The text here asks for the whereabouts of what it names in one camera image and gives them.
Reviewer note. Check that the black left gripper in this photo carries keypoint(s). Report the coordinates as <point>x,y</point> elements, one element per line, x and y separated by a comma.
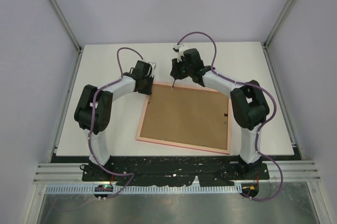
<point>149,91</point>

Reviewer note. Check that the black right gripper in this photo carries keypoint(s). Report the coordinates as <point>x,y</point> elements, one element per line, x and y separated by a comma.
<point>175,73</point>

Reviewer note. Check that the pink picture frame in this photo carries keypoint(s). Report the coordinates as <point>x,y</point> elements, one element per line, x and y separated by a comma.
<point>187,117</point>

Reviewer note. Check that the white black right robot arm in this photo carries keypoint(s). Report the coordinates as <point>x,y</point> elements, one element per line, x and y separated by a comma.
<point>249,105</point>

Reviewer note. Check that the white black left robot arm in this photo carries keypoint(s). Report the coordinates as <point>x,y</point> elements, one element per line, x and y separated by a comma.
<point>93,113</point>

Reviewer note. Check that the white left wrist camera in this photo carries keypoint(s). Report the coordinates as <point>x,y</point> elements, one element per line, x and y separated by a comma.
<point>152,67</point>

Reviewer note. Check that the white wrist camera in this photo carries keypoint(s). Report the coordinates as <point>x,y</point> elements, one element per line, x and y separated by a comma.
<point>180,49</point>
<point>152,67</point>

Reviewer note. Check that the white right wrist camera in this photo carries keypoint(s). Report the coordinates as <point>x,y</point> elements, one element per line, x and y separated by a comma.
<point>180,49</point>

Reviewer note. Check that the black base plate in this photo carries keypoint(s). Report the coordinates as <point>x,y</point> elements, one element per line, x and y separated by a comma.
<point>174,171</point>

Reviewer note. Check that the white slotted cable duct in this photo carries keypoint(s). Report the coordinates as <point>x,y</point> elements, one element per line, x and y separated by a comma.
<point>194,188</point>

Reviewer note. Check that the left aluminium corner post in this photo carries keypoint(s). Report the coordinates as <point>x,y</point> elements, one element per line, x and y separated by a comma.
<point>61,17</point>

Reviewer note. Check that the aluminium corner post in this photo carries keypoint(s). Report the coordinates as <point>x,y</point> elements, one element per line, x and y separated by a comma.
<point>286,9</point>
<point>61,17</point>

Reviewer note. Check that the aluminium front rail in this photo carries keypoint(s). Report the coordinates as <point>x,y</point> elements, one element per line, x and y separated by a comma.
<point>293,171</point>

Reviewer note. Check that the right aluminium corner post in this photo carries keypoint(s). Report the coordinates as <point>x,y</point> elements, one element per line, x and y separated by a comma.
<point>286,9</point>

